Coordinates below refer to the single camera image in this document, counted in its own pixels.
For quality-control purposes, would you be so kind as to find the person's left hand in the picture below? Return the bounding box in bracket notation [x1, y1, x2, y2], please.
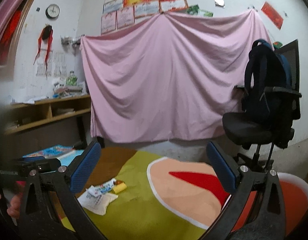
[0, 192, 22, 219]

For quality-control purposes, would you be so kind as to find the green white wrapper on mat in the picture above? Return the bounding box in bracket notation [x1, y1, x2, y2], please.
[87, 178, 117, 197]

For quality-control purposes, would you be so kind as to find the blue children's book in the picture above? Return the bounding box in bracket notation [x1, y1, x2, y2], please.
[23, 145, 83, 166]

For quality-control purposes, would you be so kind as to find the white printed paper bag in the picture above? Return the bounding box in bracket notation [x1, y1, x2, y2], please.
[78, 191, 118, 216]

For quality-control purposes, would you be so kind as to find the yellow eraser block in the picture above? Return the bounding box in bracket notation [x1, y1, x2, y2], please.
[112, 183, 127, 194]

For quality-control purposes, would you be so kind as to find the wooden shelf unit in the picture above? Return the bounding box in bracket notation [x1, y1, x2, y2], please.
[5, 95, 91, 135]

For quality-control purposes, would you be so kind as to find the colourful patchwork play mat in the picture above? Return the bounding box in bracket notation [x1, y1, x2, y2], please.
[16, 146, 245, 240]

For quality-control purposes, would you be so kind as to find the black office chair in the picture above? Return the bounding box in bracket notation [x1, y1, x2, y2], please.
[222, 39, 303, 173]

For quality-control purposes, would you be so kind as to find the red white stool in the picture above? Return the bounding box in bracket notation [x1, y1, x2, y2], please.
[227, 170, 308, 239]

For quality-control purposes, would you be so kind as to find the stack of books on shelf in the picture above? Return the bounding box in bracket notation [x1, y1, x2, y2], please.
[53, 82, 87, 99]

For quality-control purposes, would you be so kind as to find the green candy jar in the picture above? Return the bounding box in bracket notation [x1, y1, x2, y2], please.
[66, 70, 78, 86]

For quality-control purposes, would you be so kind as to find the pink hanging sheet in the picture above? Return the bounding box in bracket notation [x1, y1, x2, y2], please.
[80, 10, 270, 144]

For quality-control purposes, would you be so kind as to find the dark blue backpack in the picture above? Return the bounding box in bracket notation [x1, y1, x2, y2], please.
[241, 39, 292, 113]

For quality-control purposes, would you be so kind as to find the red tassel wall ornament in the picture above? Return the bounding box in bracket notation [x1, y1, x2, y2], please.
[34, 24, 54, 76]

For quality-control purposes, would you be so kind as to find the round wall clock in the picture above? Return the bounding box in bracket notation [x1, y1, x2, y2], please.
[45, 4, 60, 19]

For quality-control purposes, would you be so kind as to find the red paper wall decoration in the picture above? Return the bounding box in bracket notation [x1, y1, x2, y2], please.
[261, 2, 284, 30]

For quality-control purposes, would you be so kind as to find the wall certificates cluster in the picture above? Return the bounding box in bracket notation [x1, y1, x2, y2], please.
[100, 0, 189, 35]

